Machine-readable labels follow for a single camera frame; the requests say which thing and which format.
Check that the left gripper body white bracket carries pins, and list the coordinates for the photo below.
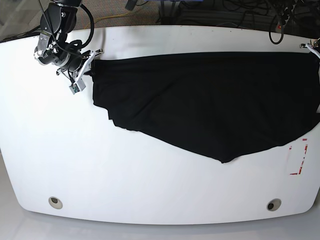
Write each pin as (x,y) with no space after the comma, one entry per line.
(313,46)

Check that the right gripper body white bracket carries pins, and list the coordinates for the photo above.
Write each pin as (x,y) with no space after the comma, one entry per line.
(77,66)

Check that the black printed T-shirt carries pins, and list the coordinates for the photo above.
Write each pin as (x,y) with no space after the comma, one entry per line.
(220,105)

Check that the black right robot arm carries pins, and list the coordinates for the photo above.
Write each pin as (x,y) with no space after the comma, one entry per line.
(56,22)

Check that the white power strip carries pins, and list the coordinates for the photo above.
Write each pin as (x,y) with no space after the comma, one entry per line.
(284,20)

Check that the red tape rectangle marker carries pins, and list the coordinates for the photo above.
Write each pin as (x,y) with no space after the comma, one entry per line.
(296,157)

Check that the left table grommet hole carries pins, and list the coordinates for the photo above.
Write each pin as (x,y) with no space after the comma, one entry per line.
(55,203)

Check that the table grommet hole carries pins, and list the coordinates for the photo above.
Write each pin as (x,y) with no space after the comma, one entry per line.
(274,205)
(55,203)

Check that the right table grommet hole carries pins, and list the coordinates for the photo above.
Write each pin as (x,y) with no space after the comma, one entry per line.
(274,205)

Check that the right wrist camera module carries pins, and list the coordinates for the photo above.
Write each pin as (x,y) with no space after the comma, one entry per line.
(77,87)

